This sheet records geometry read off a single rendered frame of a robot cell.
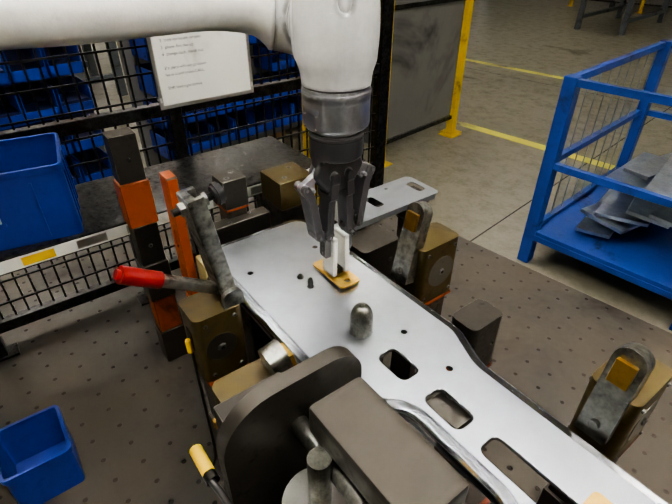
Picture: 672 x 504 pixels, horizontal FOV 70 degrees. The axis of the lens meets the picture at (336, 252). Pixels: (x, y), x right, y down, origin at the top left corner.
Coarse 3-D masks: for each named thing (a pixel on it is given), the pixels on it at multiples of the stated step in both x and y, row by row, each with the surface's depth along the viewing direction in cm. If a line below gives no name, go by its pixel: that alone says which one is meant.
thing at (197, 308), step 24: (192, 312) 63; (216, 312) 63; (240, 312) 66; (192, 336) 64; (216, 336) 64; (240, 336) 67; (192, 360) 68; (216, 360) 67; (240, 360) 70; (216, 432) 78; (216, 456) 81
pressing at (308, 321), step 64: (256, 256) 83; (320, 256) 83; (256, 320) 70; (320, 320) 69; (384, 320) 69; (384, 384) 60; (448, 384) 60; (448, 448) 52; (512, 448) 52; (576, 448) 52
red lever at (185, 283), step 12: (120, 276) 54; (132, 276) 55; (144, 276) 56; (156, 276) 57; (168, 276) 59; (180, 276) 61; (156, 288) 58; (180, 288) 60; (192, 288) 61; (204, 288) 62; (216, 288) 63
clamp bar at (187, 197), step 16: (176, 192) 56; (192, 192) 57; (224, 192) 57; (176, 208) 55; (192, 208) 55; (192, 224) 57; (208, 224) 57; (208, 240) 58; (208, 256) 59; (224, 256) 61; (208, 272) 63; (224, 272) 62; (224, 288) 63
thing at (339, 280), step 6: (318, 264) 79; (324, 270) 78; (342, 270) 78; (330, 276) 77; (336, 276) 77; (342, 276) 77; (348, 276) 77; (354, 276) 77; (336, 282) 75; (342, 282) 75; (348, 282) 75; (354, 282) 75; (342, 288) 74
